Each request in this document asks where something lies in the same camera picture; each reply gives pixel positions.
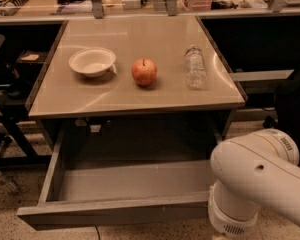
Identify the grey top drawer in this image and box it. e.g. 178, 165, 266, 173
17, 120, 220, 230

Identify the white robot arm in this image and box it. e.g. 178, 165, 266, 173
208, 129, 300, 239

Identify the grey drawer cabinet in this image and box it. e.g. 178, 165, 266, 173
29, 16, 245, 147

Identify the red apple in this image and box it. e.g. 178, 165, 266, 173
131, 58, 157, 86

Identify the clear plastic water bottle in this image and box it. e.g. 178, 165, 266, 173
184, 45, 207, 89

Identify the white paper bowl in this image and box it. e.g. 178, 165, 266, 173
68, 47, 116, 78

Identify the grey metal shelf beam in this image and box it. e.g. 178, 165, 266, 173
230, 69, 294, 82

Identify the black office chair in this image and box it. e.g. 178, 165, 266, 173
274, 68, 300, 154

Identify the black folding table frame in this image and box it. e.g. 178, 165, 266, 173
0, 106, 51, 169

